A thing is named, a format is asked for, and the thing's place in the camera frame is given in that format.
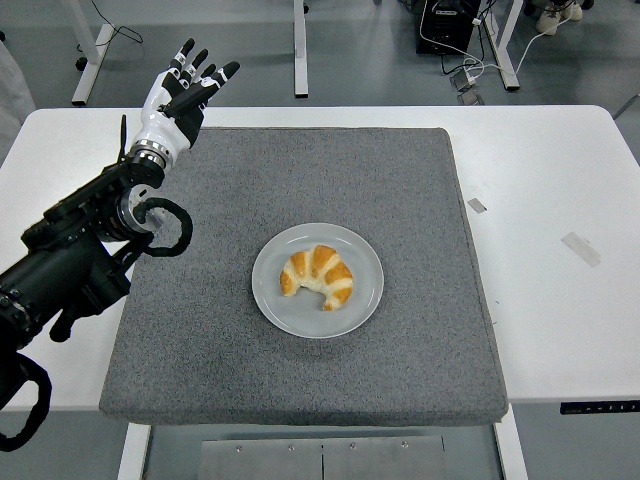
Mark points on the small clear tape piece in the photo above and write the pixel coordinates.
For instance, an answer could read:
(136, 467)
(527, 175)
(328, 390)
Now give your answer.
(476, 205)

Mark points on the large clear tape piece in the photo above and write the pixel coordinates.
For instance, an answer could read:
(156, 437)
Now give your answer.
(580, 248)

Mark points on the black computer box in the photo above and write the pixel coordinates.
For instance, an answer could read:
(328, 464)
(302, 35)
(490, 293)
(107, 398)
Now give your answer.
(445, 30)

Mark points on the person's white shoe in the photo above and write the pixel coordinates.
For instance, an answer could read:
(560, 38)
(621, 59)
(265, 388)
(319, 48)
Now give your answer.
(573, 10)
(549, 20)

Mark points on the grey floor pedal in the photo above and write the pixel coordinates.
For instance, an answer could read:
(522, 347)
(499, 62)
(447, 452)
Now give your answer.
(461, 82)
(470, 98)

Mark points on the pale grey round plate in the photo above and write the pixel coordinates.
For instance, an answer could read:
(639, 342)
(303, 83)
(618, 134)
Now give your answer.
(310, 322)

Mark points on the black table control panel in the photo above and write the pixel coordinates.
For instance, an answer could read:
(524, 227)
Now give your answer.
(600, 406)

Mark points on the grey metal bar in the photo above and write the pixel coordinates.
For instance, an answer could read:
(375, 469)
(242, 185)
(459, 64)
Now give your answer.
(627, 104)

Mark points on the golden croissant bread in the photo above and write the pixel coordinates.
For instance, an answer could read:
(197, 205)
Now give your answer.
(315, 270)

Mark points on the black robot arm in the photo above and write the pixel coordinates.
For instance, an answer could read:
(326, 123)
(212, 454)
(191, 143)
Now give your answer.
(60, 270)

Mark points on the grey metal plate with screws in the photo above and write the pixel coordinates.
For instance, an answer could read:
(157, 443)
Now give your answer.
(280, 462)

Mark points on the person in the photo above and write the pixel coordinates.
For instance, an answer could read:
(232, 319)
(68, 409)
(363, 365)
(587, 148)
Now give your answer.
(12, 100)

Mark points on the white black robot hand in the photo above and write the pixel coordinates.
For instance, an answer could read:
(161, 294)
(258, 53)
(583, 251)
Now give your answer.
(160, 125)

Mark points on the grey fabric mat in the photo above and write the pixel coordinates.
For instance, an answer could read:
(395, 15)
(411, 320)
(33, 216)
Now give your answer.
(350, 175)

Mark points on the white desk leg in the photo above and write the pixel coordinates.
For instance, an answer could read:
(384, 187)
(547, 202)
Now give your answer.
(299, 50)
(505, 50)
(92, 65)

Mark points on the white table leg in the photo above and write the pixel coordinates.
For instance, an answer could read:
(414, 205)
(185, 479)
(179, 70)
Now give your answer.
(510, 452)
(134, 452)

